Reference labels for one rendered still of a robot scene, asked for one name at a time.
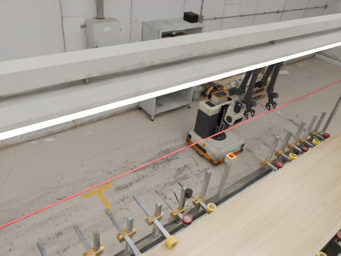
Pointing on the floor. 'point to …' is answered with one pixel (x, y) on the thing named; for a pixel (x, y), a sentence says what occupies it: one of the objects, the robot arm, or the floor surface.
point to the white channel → (147, 55)
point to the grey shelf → (150, 106)
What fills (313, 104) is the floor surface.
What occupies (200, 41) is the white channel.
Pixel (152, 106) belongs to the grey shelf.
